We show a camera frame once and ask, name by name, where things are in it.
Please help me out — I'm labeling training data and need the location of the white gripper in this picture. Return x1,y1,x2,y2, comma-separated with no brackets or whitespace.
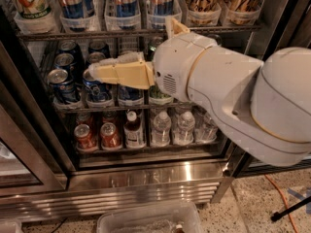
88,16,217,102

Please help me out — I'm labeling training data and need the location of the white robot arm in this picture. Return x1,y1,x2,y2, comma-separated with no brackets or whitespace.
88,17,311,167

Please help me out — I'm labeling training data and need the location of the green can front left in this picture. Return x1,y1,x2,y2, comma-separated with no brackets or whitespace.
149,84,169,99

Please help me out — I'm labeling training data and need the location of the blue Pepsi can front right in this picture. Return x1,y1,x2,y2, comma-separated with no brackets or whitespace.
118,85,143,101

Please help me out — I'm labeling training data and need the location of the blue pepsi can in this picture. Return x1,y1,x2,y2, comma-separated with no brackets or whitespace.
54,53,82,83
83,70,112,102
86,51,106,66
118,85,143,101
48,69,80,104

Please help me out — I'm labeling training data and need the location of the blue Pepsi can front middle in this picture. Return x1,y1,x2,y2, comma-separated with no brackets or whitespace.
83,70,112,102

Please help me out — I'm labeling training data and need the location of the Red Bull can left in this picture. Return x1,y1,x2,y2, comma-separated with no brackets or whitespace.
58,0,95,19

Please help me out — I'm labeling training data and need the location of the blue Pepsi can front left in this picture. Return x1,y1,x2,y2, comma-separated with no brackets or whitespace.
48,69,80,104

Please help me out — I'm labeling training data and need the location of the fridge glass door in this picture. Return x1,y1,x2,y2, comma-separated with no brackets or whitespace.
223,0,311,179

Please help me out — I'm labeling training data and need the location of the stainless steel fridge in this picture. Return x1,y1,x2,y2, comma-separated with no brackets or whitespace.
0,0,311,223

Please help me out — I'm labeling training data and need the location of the brown drink bottle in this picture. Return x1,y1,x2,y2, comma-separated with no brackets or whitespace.
123,111,146,149

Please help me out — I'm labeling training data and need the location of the water bottle right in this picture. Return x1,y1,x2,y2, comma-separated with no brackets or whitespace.
194,113,218,143

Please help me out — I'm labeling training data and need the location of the clear plastic bin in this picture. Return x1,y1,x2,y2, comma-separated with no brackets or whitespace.
96,201,204,233

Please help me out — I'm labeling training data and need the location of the black stand leg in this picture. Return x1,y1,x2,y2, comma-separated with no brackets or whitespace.
270,196,311,222

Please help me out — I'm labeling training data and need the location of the orange cable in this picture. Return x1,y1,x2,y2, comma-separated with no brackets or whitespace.
263,174,299,233

